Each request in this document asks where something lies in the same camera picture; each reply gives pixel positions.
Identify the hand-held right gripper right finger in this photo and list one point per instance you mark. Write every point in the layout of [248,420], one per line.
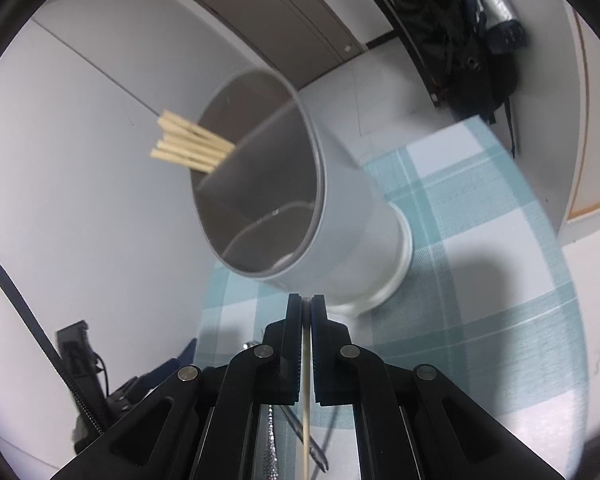
[322,340]

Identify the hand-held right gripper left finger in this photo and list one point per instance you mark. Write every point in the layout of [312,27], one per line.
[294,340]

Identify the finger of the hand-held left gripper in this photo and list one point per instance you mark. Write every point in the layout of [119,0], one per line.
[172,367]

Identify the wooden chopstick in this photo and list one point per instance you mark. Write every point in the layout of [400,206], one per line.
[180,161]
[306,420]
[192,147]
[187,154]
[195,128]
[192,136]

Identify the metal fork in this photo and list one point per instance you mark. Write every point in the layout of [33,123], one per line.
[321,460]

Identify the white utensil holder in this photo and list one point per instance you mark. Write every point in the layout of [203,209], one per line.
[350,220]

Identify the teal checked tablecloth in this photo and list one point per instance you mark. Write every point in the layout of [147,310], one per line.
[480,310]

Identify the brown door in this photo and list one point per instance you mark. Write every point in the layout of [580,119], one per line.
[290,25]

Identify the black backpack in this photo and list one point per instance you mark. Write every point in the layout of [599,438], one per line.
[450,35]

